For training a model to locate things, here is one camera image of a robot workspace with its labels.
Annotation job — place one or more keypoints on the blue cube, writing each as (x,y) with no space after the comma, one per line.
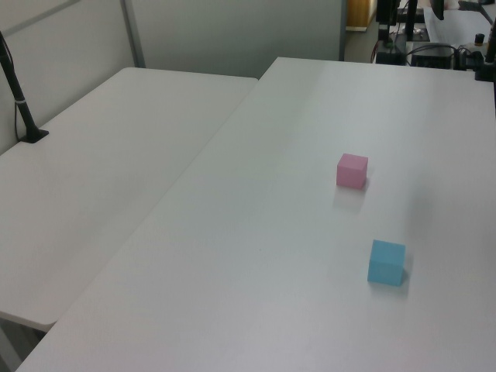
(384,265)

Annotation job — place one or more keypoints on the pink cube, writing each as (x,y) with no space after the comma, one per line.
(350,174)

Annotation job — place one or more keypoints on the white side table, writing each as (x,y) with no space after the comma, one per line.
(97,174)

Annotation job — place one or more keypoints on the wooden cabinet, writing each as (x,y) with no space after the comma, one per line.
(361,13)

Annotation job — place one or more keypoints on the black equipment stand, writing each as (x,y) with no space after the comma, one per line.
(387,13)

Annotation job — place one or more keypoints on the black electronics box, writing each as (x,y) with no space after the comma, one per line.
(432,58)

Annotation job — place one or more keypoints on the black vertical pole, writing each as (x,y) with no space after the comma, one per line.
(410,19)

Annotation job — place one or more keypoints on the black hanging object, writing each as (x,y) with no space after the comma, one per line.
(438,8)

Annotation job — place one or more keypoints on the white sheet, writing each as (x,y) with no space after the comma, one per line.
(461,27)

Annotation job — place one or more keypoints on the small black knob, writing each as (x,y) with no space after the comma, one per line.
(479,38)

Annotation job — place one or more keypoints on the grey metal post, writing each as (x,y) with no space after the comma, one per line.
(342,31)

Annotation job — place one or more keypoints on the grey partition frame post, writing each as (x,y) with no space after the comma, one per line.
(133,35)

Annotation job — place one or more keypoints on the black camera stand pole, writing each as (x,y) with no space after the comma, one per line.
(16,93)

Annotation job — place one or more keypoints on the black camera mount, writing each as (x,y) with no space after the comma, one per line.
(486,69)

